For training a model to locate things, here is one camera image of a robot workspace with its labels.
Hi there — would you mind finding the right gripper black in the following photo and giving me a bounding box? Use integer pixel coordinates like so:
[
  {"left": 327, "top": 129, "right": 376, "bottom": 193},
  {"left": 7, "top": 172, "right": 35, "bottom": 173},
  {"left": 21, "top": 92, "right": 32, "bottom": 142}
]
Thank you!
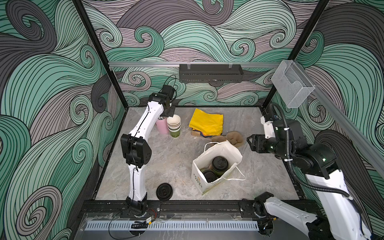
[{"left": 245, "top": 133, "right": 291, "bottom": 161}]

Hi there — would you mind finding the black cup lid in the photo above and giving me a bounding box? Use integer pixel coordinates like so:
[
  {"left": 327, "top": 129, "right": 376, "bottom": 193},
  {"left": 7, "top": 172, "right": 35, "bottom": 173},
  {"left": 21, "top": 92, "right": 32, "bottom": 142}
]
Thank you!
[
  {"left": 203, "top": 170, "right": 217, "bottom": 183},
  {"left": 212, "top": 156, "right": 229, "bottom": 172}
]

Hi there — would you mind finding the white paper gift bag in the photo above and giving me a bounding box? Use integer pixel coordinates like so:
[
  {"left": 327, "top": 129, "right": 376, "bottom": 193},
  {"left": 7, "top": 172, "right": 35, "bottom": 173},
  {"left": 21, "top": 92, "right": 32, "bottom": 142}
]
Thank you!
[{"left": 191, "top": 141, "right": 246, "bottom": 195}]

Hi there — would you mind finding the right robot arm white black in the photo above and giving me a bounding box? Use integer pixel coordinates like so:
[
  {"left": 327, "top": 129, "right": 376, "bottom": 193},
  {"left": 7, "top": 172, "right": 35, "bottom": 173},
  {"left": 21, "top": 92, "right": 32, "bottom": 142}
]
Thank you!
[{"left": 247, "top": 103, "right": 378, "bottom": 240}]

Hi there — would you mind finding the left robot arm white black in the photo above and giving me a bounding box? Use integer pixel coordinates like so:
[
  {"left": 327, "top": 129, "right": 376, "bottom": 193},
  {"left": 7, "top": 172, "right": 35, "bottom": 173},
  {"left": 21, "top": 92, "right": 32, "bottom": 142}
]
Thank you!
[{"left": 121, "top": 85, "right": 176, "bottom": 216}]

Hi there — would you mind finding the pink holder with straws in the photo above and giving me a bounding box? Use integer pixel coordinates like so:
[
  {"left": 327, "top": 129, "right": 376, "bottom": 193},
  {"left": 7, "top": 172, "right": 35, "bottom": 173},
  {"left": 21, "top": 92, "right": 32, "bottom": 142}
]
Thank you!
[{"left": 156, "top": 118, "right": 169, "bottom": 135}]

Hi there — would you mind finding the stack of green paper cups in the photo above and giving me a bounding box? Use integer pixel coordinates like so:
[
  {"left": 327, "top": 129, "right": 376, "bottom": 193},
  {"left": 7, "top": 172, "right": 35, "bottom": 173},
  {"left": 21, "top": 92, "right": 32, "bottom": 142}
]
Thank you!
[{"left": 167, "top": 115, "right": 181, "bottom": 138}]

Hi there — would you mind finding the brown pulp cup carrier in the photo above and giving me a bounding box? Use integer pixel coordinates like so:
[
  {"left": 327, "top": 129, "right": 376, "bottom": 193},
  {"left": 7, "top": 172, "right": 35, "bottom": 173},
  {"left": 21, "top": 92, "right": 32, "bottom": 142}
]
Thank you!
[{"left": 211, "top": 132, "right": 245, "bottom": 148}]

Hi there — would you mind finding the yellow napkin stack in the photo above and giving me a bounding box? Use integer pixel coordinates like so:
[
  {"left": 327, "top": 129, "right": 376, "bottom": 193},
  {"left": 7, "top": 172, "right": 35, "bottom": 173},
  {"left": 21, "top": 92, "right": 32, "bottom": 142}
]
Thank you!
[{"left": 189, "top": 109, "right": 224, "bottom": 137}]

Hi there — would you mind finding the stack of black cup lids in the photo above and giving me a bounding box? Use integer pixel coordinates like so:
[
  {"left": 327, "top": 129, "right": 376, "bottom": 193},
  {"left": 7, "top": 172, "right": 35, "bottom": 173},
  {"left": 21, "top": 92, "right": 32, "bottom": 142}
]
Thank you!
[{"left": 156, "top": 183, "right": 173, "bottom": 202}]

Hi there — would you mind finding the clear acrylic wall holder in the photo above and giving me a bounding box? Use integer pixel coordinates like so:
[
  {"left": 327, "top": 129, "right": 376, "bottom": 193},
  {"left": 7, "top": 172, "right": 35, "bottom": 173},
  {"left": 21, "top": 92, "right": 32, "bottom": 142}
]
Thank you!
[{"left": 272, "top": 60, "right": 315, "bottom": 109}]

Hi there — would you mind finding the black wall tray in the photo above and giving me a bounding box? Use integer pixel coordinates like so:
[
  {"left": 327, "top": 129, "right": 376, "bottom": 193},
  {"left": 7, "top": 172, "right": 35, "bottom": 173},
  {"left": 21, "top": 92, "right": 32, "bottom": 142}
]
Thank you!
[{"left": 179, "top": 64, "right": 244, "bottom": 84}]

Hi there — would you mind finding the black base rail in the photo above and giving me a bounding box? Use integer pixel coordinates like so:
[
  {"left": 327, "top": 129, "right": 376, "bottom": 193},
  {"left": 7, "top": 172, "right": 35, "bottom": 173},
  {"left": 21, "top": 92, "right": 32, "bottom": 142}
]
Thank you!
[{"left": 81, "top": 200, "right": 267, "bottom": 219}]

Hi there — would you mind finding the white slotted cable duct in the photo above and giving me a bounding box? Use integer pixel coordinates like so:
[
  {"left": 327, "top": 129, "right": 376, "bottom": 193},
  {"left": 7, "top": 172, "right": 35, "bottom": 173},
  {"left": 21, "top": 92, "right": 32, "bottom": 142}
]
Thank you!
[{"left": 85, "top": 220, "right": 259, "bottom": 231}]

